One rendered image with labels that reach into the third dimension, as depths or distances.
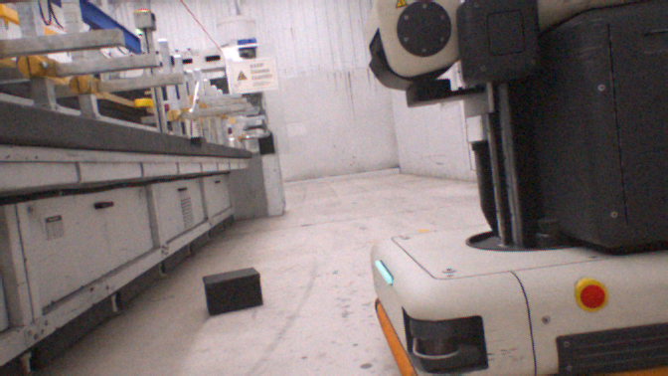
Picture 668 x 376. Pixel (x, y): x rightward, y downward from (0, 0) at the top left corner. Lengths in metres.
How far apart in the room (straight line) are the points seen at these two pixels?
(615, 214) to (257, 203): 4.78
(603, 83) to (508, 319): 0.41
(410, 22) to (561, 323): 0.59
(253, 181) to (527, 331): 4.78
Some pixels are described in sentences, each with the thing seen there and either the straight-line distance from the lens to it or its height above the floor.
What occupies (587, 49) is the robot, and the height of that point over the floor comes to 0.63.
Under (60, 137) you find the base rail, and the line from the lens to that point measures 1.41.
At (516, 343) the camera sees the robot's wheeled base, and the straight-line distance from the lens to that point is 0.91.
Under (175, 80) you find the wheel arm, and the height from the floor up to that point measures 0.80.
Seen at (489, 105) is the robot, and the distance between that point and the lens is 1.09.
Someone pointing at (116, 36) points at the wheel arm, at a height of 0.80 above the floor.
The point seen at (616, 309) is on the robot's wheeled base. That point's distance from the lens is 0.96.
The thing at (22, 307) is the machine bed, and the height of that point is 0.21.
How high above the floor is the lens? 0.50
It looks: 3 degrees down
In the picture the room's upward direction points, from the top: 7 degrees counter-clockwise
